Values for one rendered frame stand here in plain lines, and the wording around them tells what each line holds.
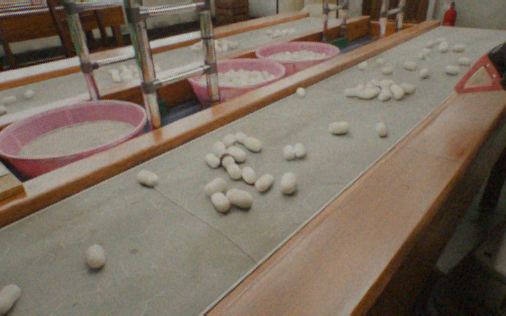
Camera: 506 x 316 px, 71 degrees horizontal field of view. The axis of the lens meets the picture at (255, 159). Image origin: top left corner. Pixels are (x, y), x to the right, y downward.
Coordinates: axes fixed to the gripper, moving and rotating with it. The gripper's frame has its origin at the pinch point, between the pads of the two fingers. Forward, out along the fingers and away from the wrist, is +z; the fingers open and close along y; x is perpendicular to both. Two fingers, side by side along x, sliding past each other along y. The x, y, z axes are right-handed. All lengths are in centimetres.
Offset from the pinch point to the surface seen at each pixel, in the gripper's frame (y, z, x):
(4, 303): 70, 21, -7
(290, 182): 36.9, 12.3, -1.7
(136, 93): 26, 56, -38
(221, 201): 45.7, 16.2, -4.3
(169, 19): -313, 425, -305
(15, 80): 42, 83, -62
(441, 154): 17.8, 1.1, 6.2
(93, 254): 61, 20, -6
